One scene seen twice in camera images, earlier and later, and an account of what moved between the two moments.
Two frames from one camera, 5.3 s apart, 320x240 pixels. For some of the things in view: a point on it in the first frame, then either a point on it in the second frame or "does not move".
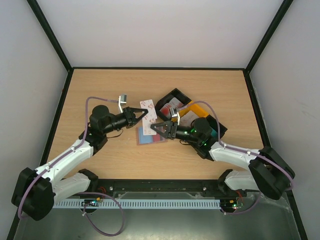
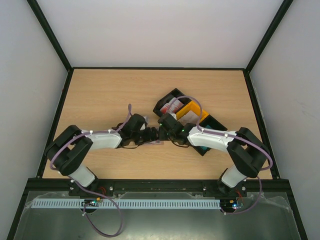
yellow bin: (195, 108) does not move
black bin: (175, 93) does not move
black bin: (213, 123) does not move
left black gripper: (130, 116) to (149, 138)
